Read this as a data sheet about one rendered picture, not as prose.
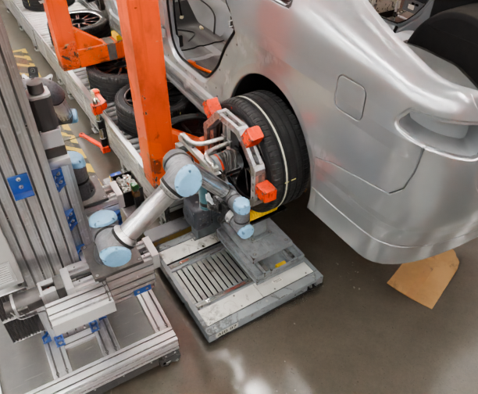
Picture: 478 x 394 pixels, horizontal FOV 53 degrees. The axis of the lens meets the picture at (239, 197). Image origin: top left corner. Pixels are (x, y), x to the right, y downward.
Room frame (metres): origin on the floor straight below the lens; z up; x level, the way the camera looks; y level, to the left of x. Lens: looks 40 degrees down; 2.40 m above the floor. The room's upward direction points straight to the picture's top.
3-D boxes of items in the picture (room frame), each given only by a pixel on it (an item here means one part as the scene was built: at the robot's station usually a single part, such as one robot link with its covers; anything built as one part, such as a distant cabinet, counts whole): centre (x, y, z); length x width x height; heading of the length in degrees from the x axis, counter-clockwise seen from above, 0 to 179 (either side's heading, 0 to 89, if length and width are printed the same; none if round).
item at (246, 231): (1.61, -0.01, 0.85); 0.11 x 0.08 x 0.09; 32
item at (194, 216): (2.37, 0.15, 0.26); 0.42 x 0.18 x 0.35; 122
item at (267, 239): (2.22, -0.11, 0.32); 0.40 x 0.30 x 0.28; 32
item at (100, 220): (1.46, 0.57, 0.98); 0.13 x 0.12 x 0.14; 26
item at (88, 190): (1.90, 0.82, 0.87); 0.15 x 0.15 x 0.10
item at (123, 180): (2.30, 0.70, 0.51); 0.20 x 0.14 x 0.13; 30
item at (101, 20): (5.24, 1.77, 0.39); 0.66 x 0.66 x 0.24
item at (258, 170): (2.13, 0.04, 0.85); 0.54 x 0.07 x 0.54; 32
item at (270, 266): (2.18, -0.13, 0.13); 0.50 x 0.36 x 0.10; 32
